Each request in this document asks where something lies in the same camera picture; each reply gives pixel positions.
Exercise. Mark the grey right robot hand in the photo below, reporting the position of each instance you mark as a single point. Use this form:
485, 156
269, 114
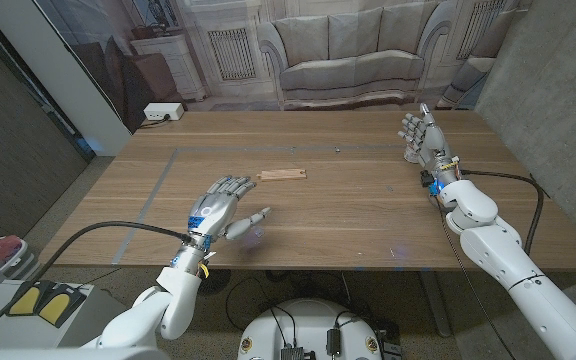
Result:
433, 145

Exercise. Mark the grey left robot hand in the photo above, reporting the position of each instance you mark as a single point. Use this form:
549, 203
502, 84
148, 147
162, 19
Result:
213, 210

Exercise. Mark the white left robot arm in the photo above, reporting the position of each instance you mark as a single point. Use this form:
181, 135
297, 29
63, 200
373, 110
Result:
178, 300

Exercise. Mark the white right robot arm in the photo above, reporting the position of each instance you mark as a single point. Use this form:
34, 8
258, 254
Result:
493, 250

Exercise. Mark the flat wooden block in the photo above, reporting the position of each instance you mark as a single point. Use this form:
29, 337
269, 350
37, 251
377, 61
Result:
282, 174

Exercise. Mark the short grey tape strip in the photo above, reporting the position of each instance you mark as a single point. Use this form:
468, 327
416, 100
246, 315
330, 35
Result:
148, 205

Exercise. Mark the white power box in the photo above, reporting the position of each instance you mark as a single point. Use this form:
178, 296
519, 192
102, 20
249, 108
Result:
164, 111

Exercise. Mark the printed living room backdrop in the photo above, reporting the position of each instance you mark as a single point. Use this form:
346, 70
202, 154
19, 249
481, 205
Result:
343, 55

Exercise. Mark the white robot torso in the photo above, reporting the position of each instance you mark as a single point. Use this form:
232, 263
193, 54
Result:
308, 320

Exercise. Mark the white side table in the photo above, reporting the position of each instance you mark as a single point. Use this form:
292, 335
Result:
95, 310

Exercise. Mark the grey table leg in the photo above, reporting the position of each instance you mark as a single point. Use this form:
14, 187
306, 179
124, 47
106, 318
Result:
435, 305

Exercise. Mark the black adapter box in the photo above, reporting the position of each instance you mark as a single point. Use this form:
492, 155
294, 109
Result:
333, 342

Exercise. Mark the yellow foot pedal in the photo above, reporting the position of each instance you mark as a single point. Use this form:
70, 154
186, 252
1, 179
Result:
58, 307
25, 301

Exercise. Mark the white partition panel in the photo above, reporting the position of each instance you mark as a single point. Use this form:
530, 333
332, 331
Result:
68, 85

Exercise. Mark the clear plastic container red contents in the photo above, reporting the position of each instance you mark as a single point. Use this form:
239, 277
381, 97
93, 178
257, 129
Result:
3, 252

